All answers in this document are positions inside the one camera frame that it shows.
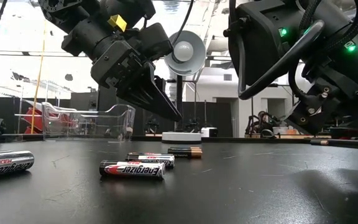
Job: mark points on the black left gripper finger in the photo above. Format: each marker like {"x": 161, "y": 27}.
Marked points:
{"x": 145, "y": 93}
{"x": 159, "y": 84}

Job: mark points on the low clear plastic bin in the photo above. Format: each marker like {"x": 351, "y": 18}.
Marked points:
{"x": 126, "y": 115}

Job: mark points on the black copper Duracell battery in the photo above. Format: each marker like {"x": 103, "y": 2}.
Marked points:
{"x": 182, "y": 149}
{"x": 320, "y": 142}
{"x": 191, "y": 154}

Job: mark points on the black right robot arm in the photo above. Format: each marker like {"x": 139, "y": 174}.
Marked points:
{"x": 259, "y": 46}

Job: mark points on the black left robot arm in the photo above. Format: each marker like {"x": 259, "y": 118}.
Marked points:
{"x": 85, "y": 34}

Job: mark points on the black partition panel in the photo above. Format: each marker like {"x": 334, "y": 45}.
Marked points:
{"x": 102, "y": 95}

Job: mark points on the white desk lamp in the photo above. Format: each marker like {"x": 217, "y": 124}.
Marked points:
{"x": 183, "y": 51}

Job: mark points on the yellow tape tag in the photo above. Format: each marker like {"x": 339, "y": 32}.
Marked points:
{"x": 117, "y": 22}

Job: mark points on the black small round object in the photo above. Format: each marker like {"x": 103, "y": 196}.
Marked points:
{"x": 68, "y": 77}

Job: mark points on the white metal rack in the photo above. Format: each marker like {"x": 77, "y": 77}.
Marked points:
{"x": 46, "y": 93}

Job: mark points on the red crate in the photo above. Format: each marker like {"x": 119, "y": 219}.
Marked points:
{"x": 33, "y": 121}

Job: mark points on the black table mat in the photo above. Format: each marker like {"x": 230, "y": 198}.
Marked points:
{"x": 259, "y": 186}

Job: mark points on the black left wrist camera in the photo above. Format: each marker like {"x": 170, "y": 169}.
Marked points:
{"x": 155, "y": 40}

